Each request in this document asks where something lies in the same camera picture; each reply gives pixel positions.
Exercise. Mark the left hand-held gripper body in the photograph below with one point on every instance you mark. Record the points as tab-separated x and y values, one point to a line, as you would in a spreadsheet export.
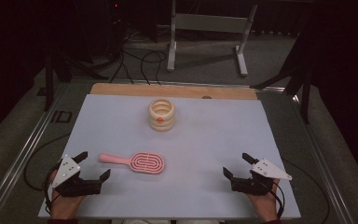
66	169

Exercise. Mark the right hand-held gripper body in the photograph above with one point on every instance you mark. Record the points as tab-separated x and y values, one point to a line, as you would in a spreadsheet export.
267	170

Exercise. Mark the pink hairbrush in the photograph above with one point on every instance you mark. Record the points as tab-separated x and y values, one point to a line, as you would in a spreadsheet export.
115	159

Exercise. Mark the cream ribbed cup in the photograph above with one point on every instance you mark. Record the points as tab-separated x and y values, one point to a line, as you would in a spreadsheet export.
161	125

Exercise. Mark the person's right hand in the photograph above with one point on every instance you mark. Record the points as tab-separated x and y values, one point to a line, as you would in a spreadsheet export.
267	207

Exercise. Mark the person's left hand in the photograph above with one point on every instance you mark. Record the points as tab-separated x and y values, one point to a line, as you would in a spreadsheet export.
63	207

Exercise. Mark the white table mat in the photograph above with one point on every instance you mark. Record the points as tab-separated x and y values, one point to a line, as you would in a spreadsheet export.
199	140

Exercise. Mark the black metal stand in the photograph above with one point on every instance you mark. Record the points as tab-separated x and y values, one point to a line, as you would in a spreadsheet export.
48	87

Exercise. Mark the black tripod stand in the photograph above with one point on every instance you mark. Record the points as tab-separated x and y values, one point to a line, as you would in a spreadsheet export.
306	93

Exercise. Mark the grey metal stand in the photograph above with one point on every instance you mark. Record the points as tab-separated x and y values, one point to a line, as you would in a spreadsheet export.
209	23

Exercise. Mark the black floor bracket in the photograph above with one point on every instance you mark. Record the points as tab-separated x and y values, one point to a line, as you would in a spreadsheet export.
62	116

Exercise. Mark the aluminium floor rail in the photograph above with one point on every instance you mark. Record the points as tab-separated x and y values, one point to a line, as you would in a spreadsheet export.
18	161
323	174

